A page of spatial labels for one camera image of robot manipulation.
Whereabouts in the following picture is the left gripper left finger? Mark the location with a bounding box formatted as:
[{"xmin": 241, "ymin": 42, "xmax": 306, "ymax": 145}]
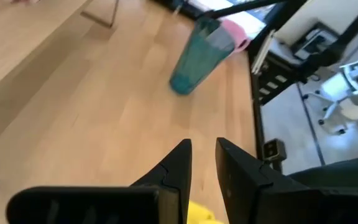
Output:
[{"xmin": 6, "ymin": 139, "xmax": 193, "ymax": 224}]

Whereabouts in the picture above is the black table edge frame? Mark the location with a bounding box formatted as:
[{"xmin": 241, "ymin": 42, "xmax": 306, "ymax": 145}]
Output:
[{"xmin": 247, "ymin": 46, "xmax": 266, "ymax": 161}]

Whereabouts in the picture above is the yellow banana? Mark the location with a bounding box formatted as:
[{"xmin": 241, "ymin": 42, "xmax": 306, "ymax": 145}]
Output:
[{"xmin": 186, "ymin": 200, "xmax": 226, "ymax": 224}]

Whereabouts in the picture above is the grey desktop machine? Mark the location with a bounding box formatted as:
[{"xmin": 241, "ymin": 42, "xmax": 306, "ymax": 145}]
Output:
[{"xmin": 290, "ymin": 21, "xmax": 339, "ymax": 60}]

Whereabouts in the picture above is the pink plastic cup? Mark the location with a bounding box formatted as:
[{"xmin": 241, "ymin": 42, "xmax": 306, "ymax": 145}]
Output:
[{"xmin": 221, "ymin": 19, "xmax": 252, "ymax": 56}]

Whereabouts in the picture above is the teal faceted plastic tumbler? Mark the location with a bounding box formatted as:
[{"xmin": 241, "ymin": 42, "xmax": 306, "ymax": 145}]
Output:
[{"xmin": 169, "ymin": 17, "xmax": 236, "ymax": 96}]

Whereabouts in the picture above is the white office chair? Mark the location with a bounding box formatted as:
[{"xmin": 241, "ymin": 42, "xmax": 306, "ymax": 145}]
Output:
[{"xmin": 302, "ymin": 48, "xmax": 358, "ymax": 135}]

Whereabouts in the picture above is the black storage rack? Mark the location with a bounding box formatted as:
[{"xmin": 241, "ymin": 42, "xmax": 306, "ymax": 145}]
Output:
[{"xmin": 253, "ymin": 57, "xmax": 306, "ymax": 105}]

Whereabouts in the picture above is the small table-level camera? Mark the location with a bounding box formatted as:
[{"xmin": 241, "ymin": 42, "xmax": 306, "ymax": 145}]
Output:
[{"xmin": 263, "ymin": 138, "xmax": 288, "ymax": 163}]

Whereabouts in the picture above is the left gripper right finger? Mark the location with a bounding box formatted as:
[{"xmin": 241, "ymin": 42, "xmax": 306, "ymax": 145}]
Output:
[{"xmin": 215, "ymin": 138, "xmax": 358, "ymax": 224}]

